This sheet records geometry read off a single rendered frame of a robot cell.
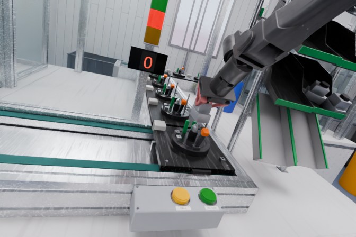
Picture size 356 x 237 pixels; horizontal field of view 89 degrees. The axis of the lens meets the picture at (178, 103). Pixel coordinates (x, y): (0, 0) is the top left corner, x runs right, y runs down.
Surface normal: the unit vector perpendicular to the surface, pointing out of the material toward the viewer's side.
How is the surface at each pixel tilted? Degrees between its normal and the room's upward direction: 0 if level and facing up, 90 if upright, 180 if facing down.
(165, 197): 0
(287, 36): 135
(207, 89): 38
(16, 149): 0
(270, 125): 45
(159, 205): 0
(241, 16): 90
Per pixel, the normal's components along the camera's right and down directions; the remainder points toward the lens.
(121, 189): 0.22, 0.36
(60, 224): 0.26, -0.91
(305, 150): 0.22, -0.41
